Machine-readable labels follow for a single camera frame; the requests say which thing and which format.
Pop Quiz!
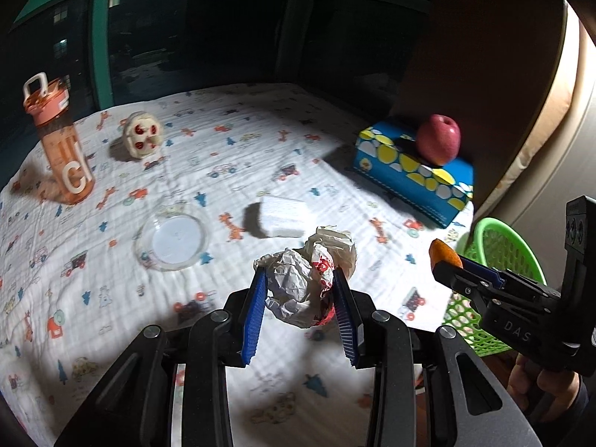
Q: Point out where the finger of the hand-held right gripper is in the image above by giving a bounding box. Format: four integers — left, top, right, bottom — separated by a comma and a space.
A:
459, 255, 506, 290
433, 260, 495, 309

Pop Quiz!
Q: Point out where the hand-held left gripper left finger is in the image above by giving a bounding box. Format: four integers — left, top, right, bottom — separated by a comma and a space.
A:
53, 267, 269, 447

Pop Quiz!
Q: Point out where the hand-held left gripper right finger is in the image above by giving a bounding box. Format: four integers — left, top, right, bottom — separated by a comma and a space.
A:
332, 267, 536, 447

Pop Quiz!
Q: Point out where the green plastic basket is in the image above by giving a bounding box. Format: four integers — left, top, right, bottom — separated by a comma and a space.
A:
438, 216, 546, 355

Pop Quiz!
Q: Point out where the orange peel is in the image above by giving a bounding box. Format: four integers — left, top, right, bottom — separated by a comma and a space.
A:
429, 239, 464, 271

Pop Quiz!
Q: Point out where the red white wrapper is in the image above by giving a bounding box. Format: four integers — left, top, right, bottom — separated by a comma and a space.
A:
254, 226, 358, 329

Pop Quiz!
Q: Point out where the person's right hand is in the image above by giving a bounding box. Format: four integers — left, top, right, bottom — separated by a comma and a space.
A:
507, 356, 583, 422

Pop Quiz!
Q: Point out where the blue dotted tissue box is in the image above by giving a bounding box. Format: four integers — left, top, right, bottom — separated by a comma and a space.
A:
351, 120, 476, 230

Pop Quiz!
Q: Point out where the white plastic box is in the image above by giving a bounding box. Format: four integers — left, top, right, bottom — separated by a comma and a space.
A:
255, 196, 309, 239

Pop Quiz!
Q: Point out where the round clear plastic lid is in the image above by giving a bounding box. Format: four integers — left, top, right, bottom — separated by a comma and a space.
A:
135, 205, 210, 272

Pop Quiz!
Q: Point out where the red apple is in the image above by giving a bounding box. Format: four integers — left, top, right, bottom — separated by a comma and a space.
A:
416, 114, 462, 167

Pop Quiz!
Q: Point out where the printed blanket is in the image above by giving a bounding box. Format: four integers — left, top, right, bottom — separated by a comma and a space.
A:
0, 83, 476, 447

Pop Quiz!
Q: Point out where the white skull toy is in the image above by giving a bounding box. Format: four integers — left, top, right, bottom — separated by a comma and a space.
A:
122, 111, 165, 161

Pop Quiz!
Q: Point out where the brown curtain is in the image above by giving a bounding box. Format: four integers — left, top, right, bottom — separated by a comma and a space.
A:
396, 0, 596, 217

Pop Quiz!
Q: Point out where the orange water bottle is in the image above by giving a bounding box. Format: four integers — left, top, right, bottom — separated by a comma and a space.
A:
23, 72, 95, 205

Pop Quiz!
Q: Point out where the green window frame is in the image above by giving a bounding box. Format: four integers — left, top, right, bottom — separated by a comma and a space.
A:
9, 0, 434, 112

